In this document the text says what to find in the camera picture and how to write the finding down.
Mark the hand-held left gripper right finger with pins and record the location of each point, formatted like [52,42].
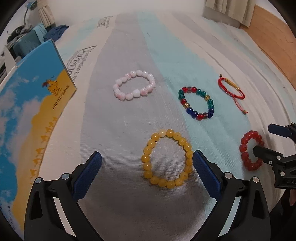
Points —
[207,176]

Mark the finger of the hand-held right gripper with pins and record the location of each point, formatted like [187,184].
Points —
[266,154]
[277,130]

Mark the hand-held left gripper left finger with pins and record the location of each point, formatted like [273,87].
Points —
[86,176]

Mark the sky print cardboard box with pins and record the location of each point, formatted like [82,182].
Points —
[23,104]

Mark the beige curtain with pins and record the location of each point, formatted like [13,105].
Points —
[47,18]
[226,11]

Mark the striped bed sheet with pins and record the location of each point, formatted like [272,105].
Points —
[129,46]

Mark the teal suitcase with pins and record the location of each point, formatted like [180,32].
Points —
[27,44]

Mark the dark blue clothes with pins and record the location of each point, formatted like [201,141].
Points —
[55,32]

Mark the light blue towel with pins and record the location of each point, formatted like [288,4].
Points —
[39,30]

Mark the black bag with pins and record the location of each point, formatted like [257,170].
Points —
[16,33]

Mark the blue desk lamp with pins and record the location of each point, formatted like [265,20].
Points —
[33,4]

